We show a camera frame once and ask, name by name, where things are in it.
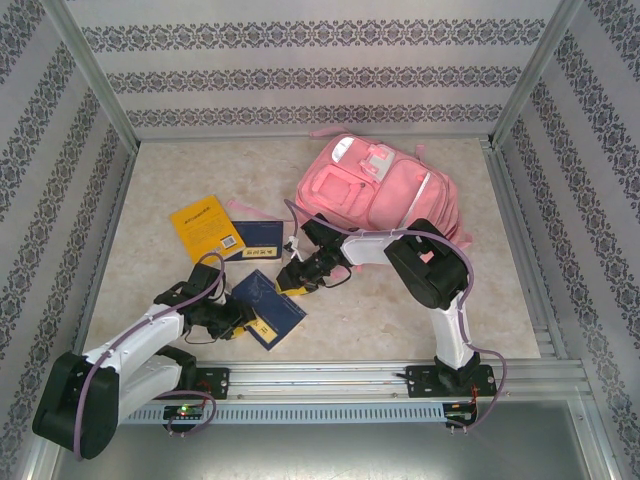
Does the navy book small yellow label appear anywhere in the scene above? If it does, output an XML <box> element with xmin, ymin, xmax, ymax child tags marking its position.
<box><xmin>230</xmin><ymin>268</ymin><xmax>307</xmax><ymax>352</ymax></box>

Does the yellow paperback book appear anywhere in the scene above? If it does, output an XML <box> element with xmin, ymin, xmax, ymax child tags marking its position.
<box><xmin>169</xmin><ymin>194</ymin><xmax>247</xmax><ymax>265</ymax></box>

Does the pink school backpack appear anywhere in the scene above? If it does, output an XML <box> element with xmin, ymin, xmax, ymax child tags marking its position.
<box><xmin>227</xmin><ymin>127</ymin><xmax>474</xmax><ymax>274</ymax></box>

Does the navy book large cream label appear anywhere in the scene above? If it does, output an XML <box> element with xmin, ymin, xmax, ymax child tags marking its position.
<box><xmin>228</xmin><ymin>219</ymin><xmax>285</xmax><ymax>264</ymax></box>

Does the small circuit board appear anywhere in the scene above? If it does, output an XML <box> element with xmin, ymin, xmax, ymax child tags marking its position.
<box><xmin>163</xmin><ymin>403</ymin><xmax>209</xmax><ymax>420</ymax></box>
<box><xmin>446</xmin><ymin>402</ymin><xmax>479</xmax><ymax>424</ymax></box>

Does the grey metal shelf panel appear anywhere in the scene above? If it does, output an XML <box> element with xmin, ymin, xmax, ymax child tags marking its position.
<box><xmin>49</xmin><ymin>423</ymin><xmax>616</xmax><ymax>480</ymax></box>

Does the thin black right gripper cable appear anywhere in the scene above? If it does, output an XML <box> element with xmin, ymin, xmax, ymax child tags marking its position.
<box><xmin>323</xmin><ymin>264</ymin><xmax>352</xmax><ymax>290</ymax></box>

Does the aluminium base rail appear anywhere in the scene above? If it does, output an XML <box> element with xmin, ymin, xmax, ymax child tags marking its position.
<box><xmin>49</xmin><ymin>363</ymin><xmax>586</xmax><ymax>401</ymax></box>

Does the slotted grey cable duct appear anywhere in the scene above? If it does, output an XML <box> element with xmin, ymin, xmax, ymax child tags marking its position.
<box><xmin>67</xmin><ymin>402</ymin><xmax>446</xmax><ymax>426</ymax></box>

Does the aluminium side rail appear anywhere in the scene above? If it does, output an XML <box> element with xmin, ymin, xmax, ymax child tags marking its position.
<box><xmin>69</xmin><ymin>144</ymin><xmax>139</xmax><ymax>366</ymax></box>
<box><xmin>479</xmin><ymin>139</ymin><xmax>571</xmax><ymax>359</ymax></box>

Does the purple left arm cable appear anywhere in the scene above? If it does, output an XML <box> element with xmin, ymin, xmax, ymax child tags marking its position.
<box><xmin>72</xmin><ymin>252</ymin><xmax>227</xmax><ymax>461</ymax></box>

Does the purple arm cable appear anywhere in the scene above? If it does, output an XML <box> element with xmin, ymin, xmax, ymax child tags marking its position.
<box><xmin>283</xmin><ymin>198</ymin><xmax>510</xmax><ymax>437</ymax></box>
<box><xmin>72</xmin><ymin>252</ymin><xmax>227</xmax><ymax>461</ymax></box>

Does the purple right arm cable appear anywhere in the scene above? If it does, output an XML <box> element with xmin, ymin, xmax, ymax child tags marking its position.
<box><xmin>283</xmin><ymin>198</ymin><xmax>510</xmax><ymax>437</ymax></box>

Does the aluminium corner post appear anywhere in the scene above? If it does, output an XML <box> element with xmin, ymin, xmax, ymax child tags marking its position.
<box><xmin>487</xmin><ymin>0</ymin><xmax>584</xmax><ymax>149</ymax></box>
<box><xmin>47</xmin><ymin>0</ymin><xmax>140</xmax><ymax>151</ymax></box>

